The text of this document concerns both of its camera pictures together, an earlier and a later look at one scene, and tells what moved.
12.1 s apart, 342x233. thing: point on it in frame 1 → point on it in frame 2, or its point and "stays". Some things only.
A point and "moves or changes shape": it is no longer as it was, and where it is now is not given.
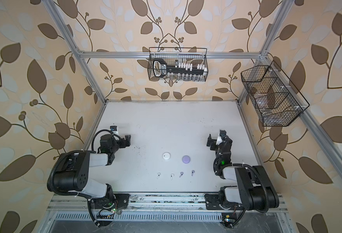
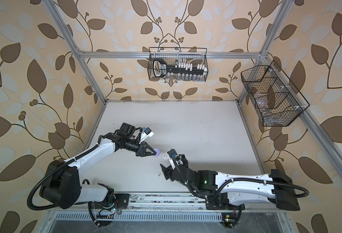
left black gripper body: [121, 144] → [133, 146]
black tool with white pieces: [160, 69] stays
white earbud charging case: [166, 155] stays
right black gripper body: [214, 146] → [172, 174]
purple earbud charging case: [186, 159] moves or changes shape
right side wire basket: [276, 100] stays
